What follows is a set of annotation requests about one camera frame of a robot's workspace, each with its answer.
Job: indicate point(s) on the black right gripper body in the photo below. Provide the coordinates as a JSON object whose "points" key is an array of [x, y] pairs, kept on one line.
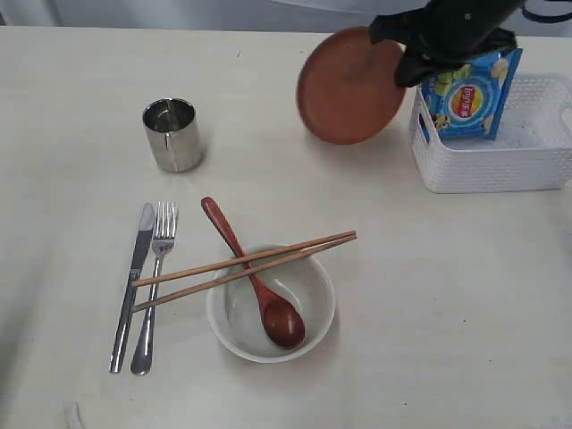
{"points": [[463, 29]]}

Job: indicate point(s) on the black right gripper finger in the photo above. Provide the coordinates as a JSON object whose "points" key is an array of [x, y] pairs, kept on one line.
{"points": [[403, 28], [421, 62]]}

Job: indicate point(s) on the blue snack packet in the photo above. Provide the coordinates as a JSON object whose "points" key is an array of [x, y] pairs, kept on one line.
{"points": [[469, 102]]}

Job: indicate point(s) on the brown round wooden plate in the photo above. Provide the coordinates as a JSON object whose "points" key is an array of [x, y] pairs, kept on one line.
{"points": [[346, 91]]}

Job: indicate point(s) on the stainless steel cup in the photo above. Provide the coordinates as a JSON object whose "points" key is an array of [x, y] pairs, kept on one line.
{"points": [[171, 126]]}

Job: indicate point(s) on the red wooden spoon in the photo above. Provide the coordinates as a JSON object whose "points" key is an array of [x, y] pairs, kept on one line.
{"points": [[281, 321]]}

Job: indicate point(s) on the white ceramic bowl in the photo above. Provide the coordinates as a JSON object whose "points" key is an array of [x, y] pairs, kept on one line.
{"points": [[233, 312]]}

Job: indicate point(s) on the wooden chopstick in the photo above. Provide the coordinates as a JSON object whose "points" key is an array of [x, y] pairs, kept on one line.
{"points": [[311, 244], [279, 260]]}

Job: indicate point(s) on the silver table knife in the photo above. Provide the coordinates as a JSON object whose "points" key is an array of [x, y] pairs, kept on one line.
{"points": [[139, 255]]}

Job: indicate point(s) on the white plastic woven basket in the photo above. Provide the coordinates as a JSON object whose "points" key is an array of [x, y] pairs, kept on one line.
{"points": [[532, 150]]}

